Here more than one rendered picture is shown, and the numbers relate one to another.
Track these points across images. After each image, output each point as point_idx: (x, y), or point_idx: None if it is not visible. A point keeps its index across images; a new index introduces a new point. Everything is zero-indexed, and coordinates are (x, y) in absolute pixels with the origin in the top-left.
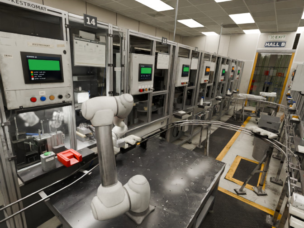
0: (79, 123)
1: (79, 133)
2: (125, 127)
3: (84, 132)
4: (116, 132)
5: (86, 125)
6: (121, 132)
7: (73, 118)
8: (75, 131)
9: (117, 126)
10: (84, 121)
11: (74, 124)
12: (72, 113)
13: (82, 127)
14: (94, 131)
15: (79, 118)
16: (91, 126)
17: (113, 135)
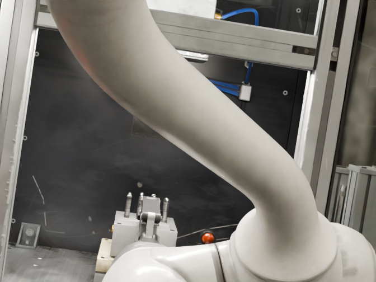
0: (189, 229)
1: (104, 248)
2: (334, 244)
3: (120, 244)
4: (237, 258)
5: (164, 214)
6: (271, 268)
7: (9, 80)
8: (5, 173)
9: (128, 107)
10: (222, 230)
11: (13, 125)
12: (14, 45)
13: (135, 219)
14: (142, 233)
15: (194, 194)
16: (149, 205)
17: (195, 268)
